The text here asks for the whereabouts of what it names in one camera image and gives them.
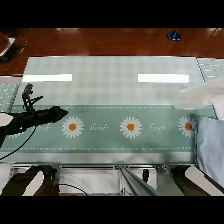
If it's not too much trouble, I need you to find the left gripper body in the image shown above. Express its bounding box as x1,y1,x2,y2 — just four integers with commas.
32,105,70,126

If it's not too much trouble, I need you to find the white T-shirt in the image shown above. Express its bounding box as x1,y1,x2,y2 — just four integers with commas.
175,76,224,112

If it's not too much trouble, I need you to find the light blue garment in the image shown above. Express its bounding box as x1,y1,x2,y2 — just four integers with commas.
194,116,224,188

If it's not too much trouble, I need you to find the black cable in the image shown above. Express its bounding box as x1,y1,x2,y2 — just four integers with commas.
0,122,38,162
58,182,90,197

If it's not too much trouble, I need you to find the silver frame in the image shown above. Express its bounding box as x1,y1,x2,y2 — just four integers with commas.
6,162,201,197

